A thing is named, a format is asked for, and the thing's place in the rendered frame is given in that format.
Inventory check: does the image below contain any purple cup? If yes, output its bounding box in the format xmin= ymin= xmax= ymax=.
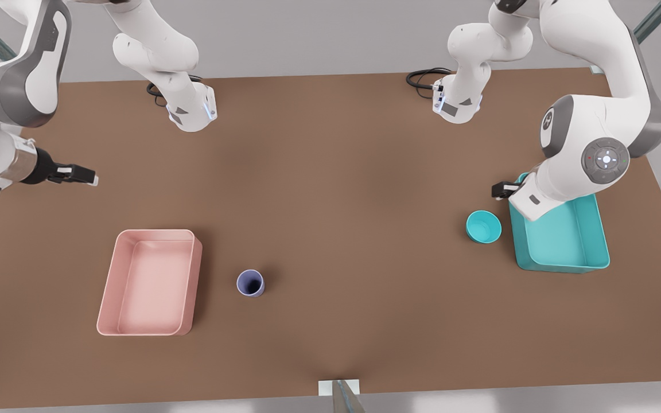
xmin=236 ymin=269 xmax=265 ymax=298

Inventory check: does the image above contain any teal rectangular box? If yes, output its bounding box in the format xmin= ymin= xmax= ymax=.
xmin=508 ymin=173 xmax=611 ymax=274

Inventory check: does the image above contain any pink rectangular box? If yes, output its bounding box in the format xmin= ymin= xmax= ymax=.
xmin=96 ymin=229 xmax=203 ymax=337

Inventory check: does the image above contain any black cable loop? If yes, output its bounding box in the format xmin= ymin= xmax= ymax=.
xmin=406 ymin=68 xmax=453 ymax=100
xmin=146 ymin=75 xmax=204 ymax=108

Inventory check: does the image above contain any teal bowl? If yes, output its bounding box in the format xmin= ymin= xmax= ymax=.
xmin=466 ymin=210 xmax=503 ymax=244

